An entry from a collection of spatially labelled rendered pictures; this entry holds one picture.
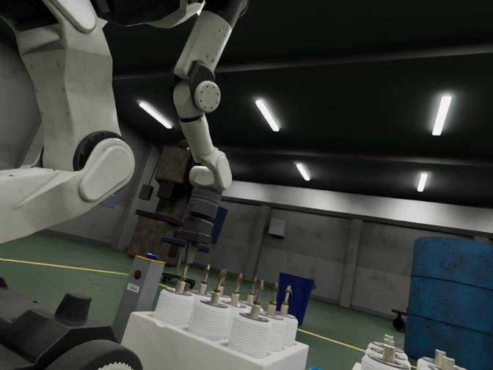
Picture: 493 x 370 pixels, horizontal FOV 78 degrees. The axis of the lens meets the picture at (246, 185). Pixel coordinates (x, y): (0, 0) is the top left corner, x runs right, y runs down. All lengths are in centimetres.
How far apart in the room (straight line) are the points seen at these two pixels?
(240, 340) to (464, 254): 251
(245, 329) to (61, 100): 62
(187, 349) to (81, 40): 69
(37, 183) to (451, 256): 289
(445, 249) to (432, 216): 627
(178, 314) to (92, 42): 66
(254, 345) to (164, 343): 22
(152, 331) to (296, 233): 1061
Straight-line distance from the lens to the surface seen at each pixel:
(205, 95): 80
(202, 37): 83
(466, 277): 305
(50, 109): 76
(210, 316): 82
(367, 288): 1079
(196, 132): 84
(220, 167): 88
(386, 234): 1099
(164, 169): 734
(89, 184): 68
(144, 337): 89
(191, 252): 91
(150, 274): 103
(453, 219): 937
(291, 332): 101
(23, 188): 67
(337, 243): 1103
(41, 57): 76
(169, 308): 89
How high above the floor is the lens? 36
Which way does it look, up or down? 15 degrees up
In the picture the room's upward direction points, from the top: 14 degrees clockwise
